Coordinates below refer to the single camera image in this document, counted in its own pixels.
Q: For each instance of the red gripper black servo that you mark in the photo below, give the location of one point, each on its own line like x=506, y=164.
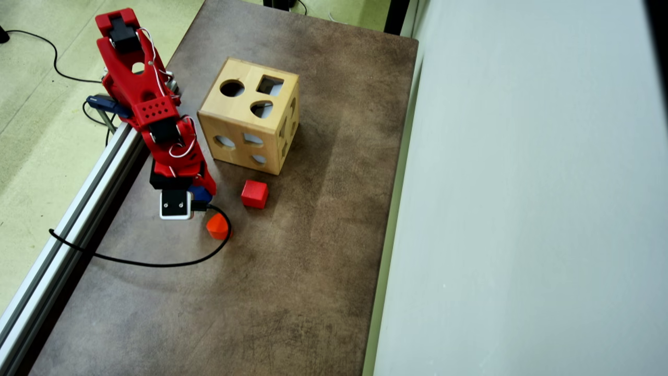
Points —
x=207, y=184

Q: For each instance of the blue cylinder block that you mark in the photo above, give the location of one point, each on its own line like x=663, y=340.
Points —
x=201, y=194

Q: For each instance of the red robot arm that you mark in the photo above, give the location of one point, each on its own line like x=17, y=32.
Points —
x=138, y=78

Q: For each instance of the wooden shape sorter box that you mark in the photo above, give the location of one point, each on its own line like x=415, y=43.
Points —
x=245, y=117

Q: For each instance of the orange rounded triangle block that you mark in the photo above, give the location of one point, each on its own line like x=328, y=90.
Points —
x=215, y=225

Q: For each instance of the red cube block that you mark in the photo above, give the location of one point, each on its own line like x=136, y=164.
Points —
x=254, y=194

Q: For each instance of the black round foot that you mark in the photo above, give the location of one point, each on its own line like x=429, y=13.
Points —
x=3, y=34

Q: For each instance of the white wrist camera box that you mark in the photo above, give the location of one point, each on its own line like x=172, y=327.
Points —
x=175, y=204

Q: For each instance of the aluminium profile rail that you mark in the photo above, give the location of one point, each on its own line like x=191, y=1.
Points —
x=107, y=175

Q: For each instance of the grey metal bracket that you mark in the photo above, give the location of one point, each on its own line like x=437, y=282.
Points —
x=174, y=83

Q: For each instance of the dark vertical post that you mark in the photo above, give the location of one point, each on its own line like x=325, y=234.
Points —
x=396, y=15

